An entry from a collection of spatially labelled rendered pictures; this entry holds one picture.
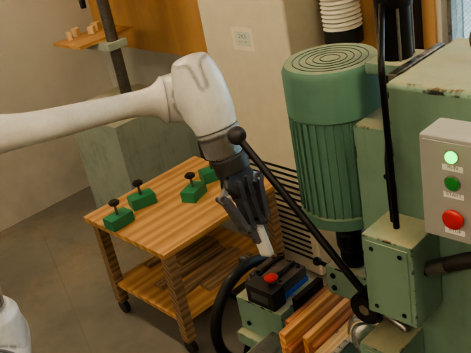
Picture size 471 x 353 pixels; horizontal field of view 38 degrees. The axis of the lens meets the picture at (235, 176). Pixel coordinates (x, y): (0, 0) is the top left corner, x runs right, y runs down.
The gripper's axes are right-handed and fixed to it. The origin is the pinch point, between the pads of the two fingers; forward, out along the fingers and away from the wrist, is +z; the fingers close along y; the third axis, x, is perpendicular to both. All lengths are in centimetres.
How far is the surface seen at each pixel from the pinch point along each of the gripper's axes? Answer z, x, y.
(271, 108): 3, 105, 112
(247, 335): 21.9, 11.0, -5.8
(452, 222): -11, -55, -11
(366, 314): 8.0, -31.4, -9.1
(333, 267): 8.1, -13.5, 3.9
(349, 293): 13.7, -15.5, 3.8
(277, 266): 10.1, 5.5, 5.5
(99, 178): 19, 226, 86
